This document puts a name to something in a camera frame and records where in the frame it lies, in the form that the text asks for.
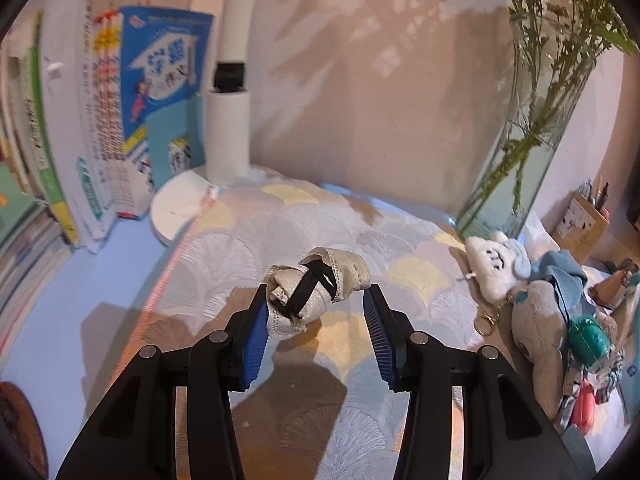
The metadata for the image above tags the white book green label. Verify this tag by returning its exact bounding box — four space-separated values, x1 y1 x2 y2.
37 12 118 256

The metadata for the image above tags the glass vase with flowers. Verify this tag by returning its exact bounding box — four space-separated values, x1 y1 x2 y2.
480 0 640 231

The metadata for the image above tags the tall glass vase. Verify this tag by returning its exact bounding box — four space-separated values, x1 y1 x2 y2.
456 35 598 241

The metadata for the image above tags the grey plush toy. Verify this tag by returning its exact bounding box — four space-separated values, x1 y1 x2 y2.
510 270 626 421

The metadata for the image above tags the brown round object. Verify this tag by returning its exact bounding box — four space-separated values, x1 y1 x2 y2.
0 381 49 478

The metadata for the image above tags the fan pattern tablecloth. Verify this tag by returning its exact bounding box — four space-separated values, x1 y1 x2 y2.
97 165 631 480

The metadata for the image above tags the stack of books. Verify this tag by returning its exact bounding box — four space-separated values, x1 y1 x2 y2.
0 160 73 351

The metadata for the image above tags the light blue cloth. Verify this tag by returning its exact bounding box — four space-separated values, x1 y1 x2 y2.
530 250 588 321

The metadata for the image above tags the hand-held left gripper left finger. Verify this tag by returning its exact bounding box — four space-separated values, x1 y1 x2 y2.
55 282 273 480

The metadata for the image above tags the blue cartoon cover book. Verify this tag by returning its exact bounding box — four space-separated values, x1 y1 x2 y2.
119 6 215 191

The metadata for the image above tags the green spine book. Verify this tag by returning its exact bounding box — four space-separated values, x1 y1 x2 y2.
15 35 81 246

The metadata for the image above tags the teal round toy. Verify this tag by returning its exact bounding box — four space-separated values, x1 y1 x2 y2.
567 314 612 373

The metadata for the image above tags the white cloud plush keychain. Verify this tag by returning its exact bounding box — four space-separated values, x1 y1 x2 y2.
457 232 531 336

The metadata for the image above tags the wooden pen holder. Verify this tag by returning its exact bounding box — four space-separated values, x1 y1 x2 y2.
550 190 611 265

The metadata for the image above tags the bunch of pens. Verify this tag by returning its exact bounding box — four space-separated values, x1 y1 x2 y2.
580 175 612 211

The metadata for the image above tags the white book red print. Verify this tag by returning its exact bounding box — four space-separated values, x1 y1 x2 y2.
80 10 151 218

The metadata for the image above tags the clear plastic bag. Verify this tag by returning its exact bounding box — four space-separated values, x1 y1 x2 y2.
520 210 556 251

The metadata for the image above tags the white desk lamp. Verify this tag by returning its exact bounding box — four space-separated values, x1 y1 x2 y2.
150 0 258 247

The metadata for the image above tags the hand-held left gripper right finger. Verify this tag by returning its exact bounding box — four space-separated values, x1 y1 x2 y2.
361 284 598 480

